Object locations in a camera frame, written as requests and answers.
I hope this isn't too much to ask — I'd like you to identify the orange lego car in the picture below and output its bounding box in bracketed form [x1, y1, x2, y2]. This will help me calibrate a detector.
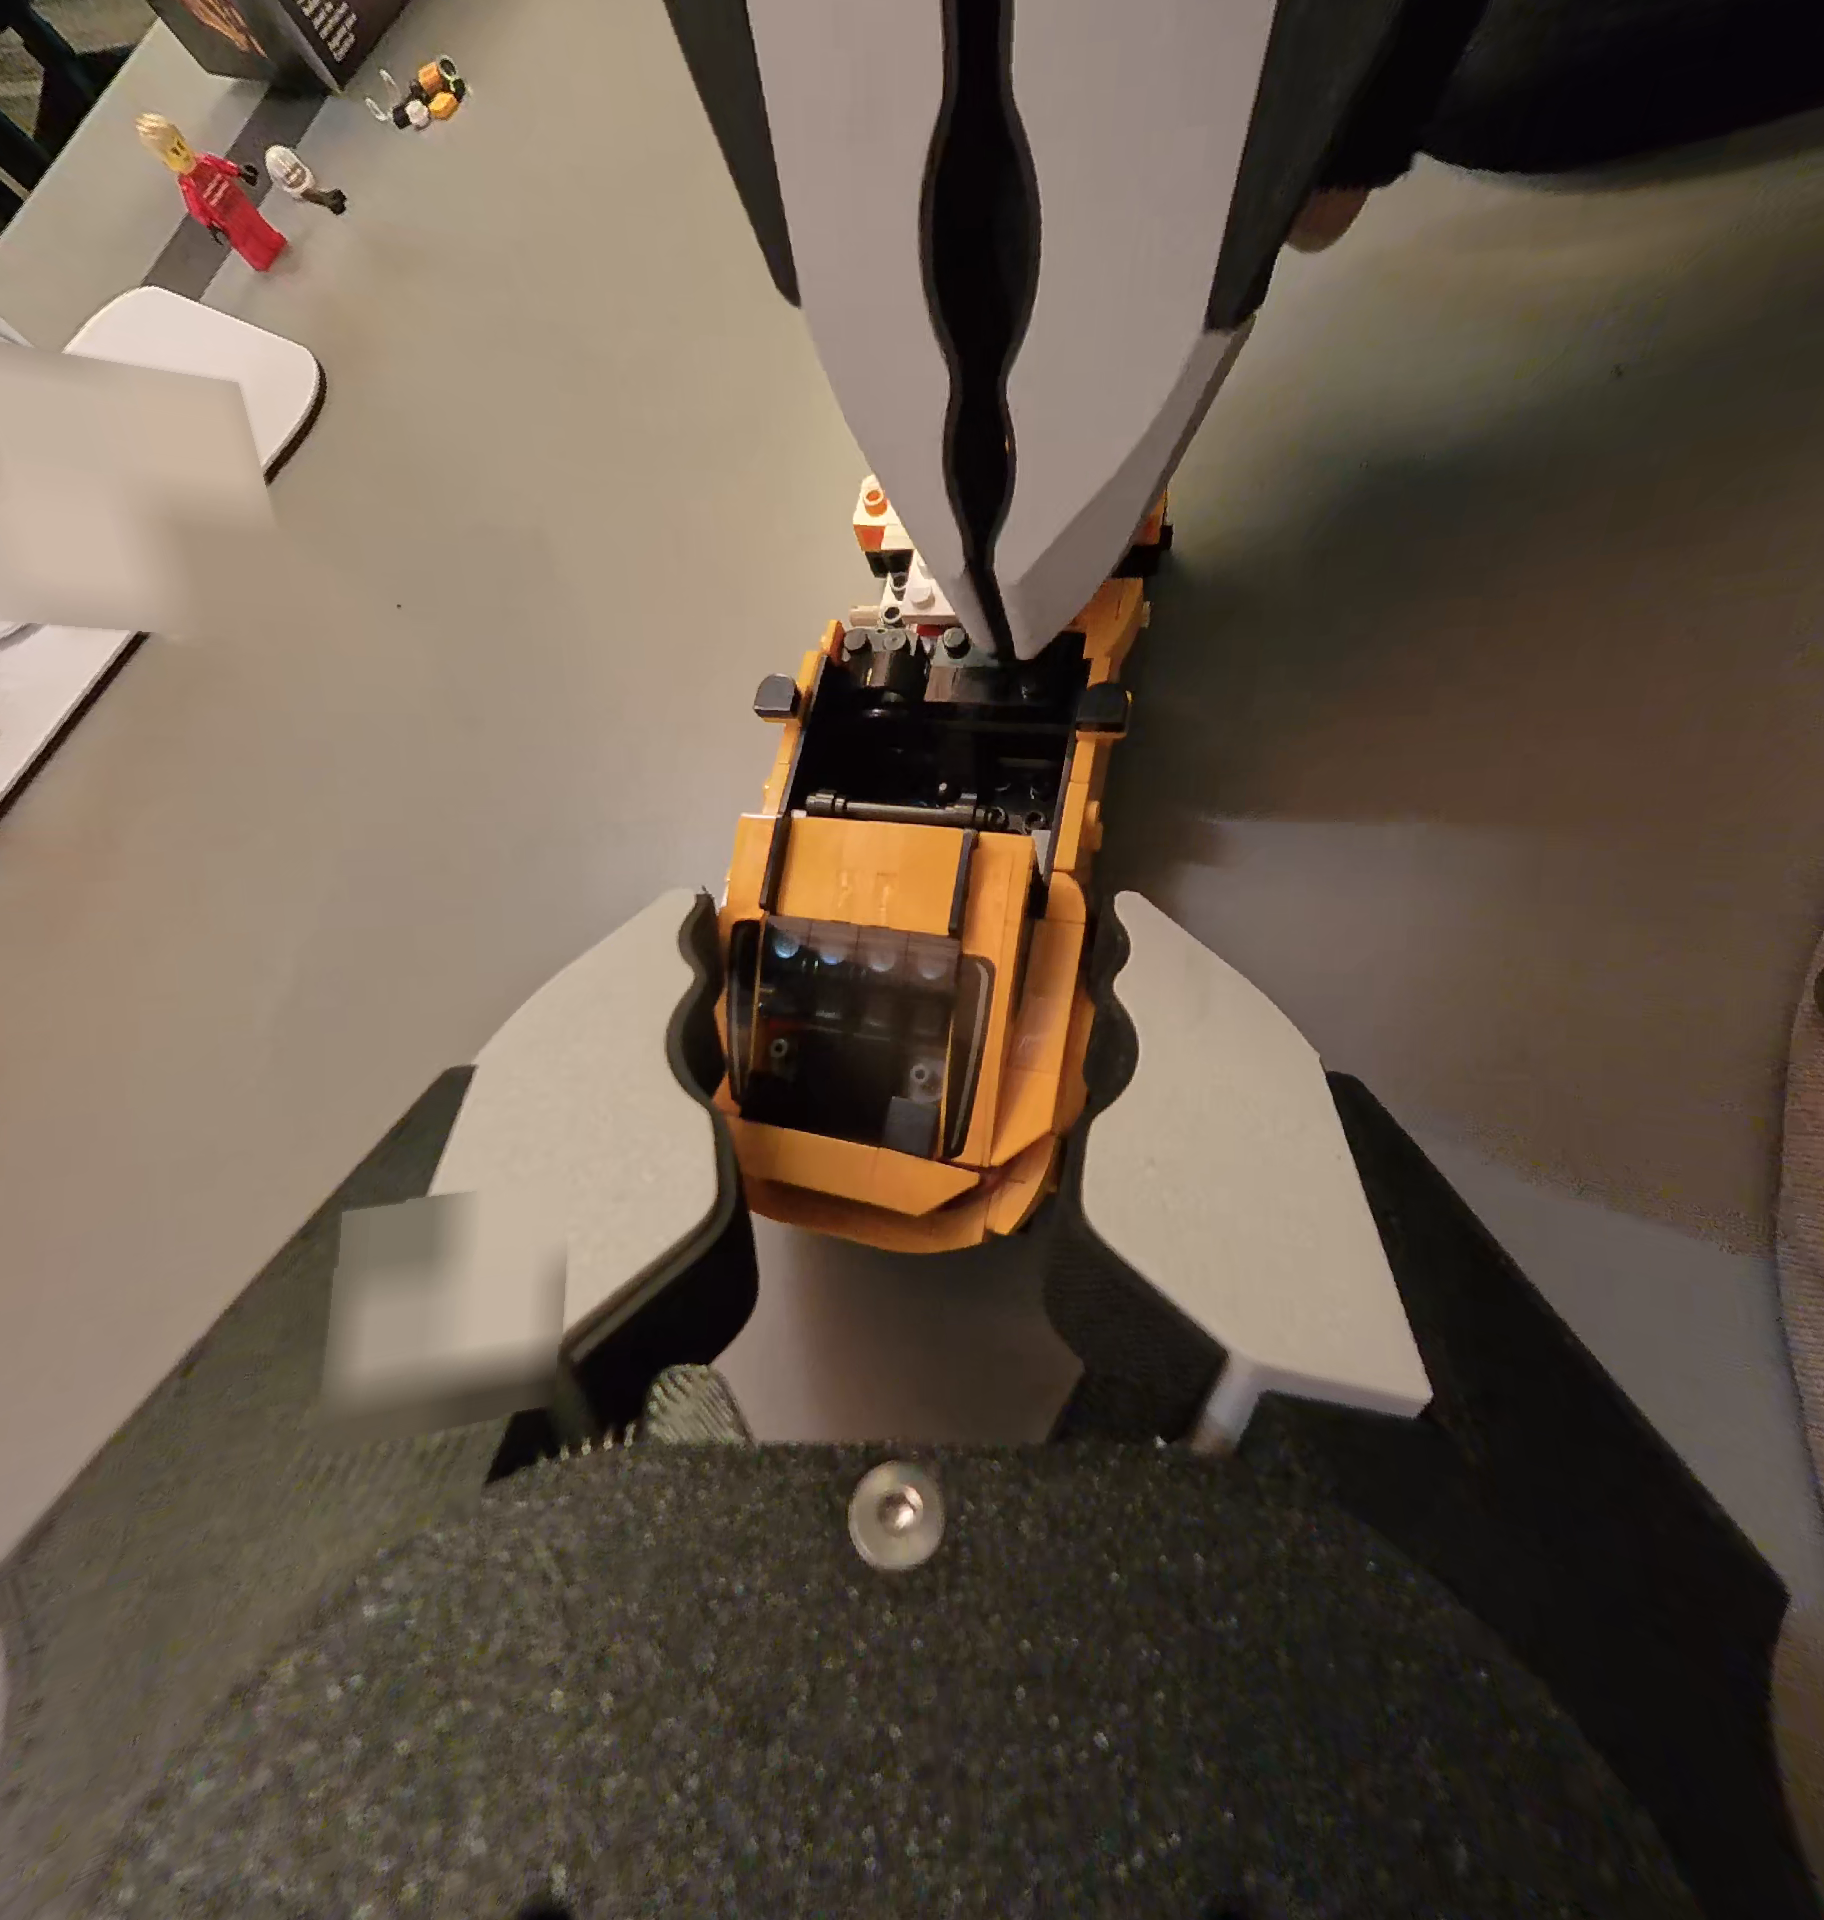
[710, 478, 1176, 1260]

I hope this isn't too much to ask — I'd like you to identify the cluster of small lego pieces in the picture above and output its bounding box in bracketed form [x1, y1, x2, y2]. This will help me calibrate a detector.
[364, 57, 472, 128]

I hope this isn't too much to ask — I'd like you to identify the person's right forearm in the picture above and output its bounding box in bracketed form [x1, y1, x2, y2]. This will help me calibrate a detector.
[1415, 0, 1824, 180]

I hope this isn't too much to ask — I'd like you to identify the red lego minifigure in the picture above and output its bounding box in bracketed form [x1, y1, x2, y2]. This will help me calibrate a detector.
[135, 111, 291, 274]

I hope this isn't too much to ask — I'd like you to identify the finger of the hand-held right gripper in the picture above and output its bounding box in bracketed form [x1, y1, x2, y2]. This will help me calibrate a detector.
[985, 0, 1284, 662]
[745, 0, 1019, 662]

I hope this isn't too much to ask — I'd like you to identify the white rounded base board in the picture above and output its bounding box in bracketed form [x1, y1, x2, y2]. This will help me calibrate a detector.
[0, 284, 326, 869]

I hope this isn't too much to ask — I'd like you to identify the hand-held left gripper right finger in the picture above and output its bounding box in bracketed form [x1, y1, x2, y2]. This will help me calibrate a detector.
[1074, 887, 1437, 1455]

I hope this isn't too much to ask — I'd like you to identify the black lego set box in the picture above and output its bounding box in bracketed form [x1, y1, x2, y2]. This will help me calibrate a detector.
[143, 0, 412, 99]

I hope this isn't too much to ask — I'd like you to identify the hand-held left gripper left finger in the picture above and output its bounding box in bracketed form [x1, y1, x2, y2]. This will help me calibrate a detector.
[430, 887, 749, 1373]

